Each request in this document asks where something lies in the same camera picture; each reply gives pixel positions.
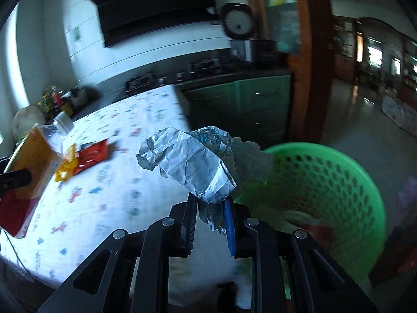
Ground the clear plastic bottle yellow label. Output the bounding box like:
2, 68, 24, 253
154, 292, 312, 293
0, 112, 75, 239

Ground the gas stove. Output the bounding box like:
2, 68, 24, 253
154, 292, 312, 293
124, 58, 222, 94

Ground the polka dot play tent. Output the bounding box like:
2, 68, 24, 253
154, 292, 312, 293
382, 95, 417, 137

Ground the green wall sticker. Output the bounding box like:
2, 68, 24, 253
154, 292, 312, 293
73, 27, 81, 42

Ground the condiment bottles group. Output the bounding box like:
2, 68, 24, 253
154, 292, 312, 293
38, 85, 88, 121

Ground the green kitchen cabinet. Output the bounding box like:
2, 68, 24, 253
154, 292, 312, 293
183, 75, 294, 149

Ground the black range hood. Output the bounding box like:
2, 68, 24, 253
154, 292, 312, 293
90, 0, 216, 47

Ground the silver foil wrapper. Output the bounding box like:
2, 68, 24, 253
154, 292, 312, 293
136, 126, 274, 234

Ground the round wooden cutting board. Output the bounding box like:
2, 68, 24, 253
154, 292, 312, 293
11, 105, 45, 141

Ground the white patterned tablecloth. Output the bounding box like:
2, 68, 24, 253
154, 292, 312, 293
1, 85, 189, 287

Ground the black rice cooker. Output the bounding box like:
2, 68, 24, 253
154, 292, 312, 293
220, 3, 276, 64

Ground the wooden glass cabinet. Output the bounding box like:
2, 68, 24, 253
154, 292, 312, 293
247, 0, 334, 143

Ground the yellow red snack wrapper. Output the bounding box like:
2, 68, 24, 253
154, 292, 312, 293
54, 139, 109, 182

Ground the green plastic basket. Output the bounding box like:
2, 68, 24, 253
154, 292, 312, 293
235, 143, 386, 283

